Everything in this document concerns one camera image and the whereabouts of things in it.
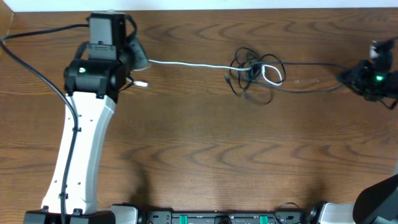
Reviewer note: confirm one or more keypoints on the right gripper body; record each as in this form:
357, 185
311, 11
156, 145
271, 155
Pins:
372, 83

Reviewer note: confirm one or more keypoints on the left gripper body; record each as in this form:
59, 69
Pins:
134, 55

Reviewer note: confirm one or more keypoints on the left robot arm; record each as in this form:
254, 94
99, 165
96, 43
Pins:
99, 71

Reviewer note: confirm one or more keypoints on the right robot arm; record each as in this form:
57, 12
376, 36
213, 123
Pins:
375, 204

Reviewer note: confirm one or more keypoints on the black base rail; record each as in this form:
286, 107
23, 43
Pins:
168, 217

